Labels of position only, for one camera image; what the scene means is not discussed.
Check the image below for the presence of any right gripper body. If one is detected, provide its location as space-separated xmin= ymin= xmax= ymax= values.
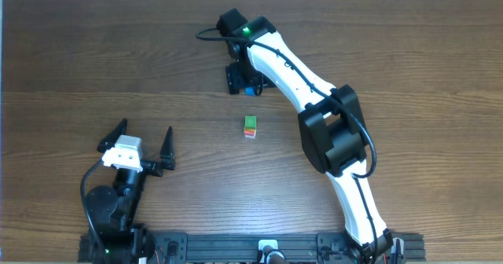
xmin=224 ymin=62 xmax=252 ymax=97

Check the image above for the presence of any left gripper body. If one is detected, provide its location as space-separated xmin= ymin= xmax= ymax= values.
xmin=141 ymin=159 xmax=166 ymax=178

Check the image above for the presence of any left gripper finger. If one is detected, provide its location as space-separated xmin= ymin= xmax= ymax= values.
xmin=97 ymin=117 xmax=129 ymax=154
xmin=158 ymin=125 xmax=177 ymax=172

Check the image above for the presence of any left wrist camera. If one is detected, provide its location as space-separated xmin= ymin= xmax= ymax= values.
xmin=101 ymin=134 xmax=145 ymax=174

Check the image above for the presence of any mounting rail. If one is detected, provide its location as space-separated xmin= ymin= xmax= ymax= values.
xmin=77 ymin=231 xmax=428 ymax=264

